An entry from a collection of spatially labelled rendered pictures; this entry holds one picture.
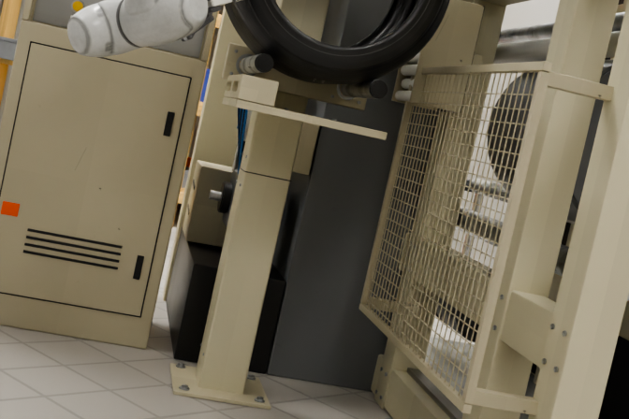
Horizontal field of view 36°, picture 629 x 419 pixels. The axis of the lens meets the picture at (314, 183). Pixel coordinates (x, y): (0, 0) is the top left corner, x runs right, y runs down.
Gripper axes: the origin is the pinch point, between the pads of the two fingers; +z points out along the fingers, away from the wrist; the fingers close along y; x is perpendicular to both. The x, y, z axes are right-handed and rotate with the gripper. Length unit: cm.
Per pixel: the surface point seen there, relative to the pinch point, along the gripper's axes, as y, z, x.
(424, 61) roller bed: 29, 63, 9
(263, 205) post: 53, 28, -32
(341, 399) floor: 119, 42, -38
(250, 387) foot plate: 104, 20, -50
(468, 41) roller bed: 27, 72, 18
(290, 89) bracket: 25.4, 38.6, -18.7
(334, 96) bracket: 31, 47, -11
